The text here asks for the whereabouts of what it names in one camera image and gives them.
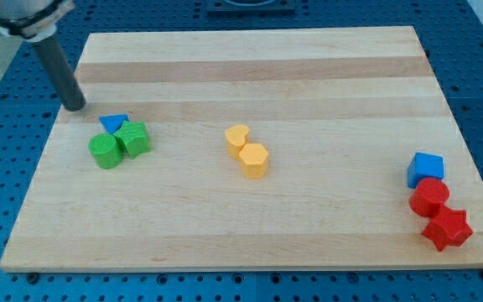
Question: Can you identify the dark square mounting plate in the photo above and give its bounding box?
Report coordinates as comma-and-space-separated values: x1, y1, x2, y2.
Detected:
205, 0, 296, 13

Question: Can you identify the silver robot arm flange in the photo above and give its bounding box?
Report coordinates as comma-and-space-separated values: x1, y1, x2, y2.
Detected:
0, 0, 75, 43

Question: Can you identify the green star block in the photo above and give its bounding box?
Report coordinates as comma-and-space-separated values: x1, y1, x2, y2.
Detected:
113, 121, 152, 159

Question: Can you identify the light wooden board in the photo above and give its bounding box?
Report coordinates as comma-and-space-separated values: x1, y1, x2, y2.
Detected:
0, 26, 483, 273

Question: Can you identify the blue cube block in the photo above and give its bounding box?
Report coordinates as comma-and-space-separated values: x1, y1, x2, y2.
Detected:
406, 153, 444, 189

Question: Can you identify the red cylinder block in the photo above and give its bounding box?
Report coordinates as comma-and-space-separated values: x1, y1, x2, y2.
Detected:
408, 177, 450, 217

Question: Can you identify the green cylinder block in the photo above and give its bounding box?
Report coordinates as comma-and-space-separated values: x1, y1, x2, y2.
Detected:
88, 133, 122, 169

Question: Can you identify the yellow hexagon block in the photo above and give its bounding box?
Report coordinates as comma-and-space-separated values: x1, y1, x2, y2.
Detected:
239, 143, 269, 179

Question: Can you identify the red star block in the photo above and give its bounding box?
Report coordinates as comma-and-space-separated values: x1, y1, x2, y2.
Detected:
422, 206, 474, 252

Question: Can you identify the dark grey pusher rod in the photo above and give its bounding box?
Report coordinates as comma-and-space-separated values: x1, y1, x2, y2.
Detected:
32, 34, 86, 112

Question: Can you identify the blue triangle block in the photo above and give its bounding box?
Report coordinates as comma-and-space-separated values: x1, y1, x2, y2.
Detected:
99, 114, 129, 134

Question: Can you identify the yellow heart block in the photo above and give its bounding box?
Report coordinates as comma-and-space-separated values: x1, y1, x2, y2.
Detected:
225, 124, 250, 160

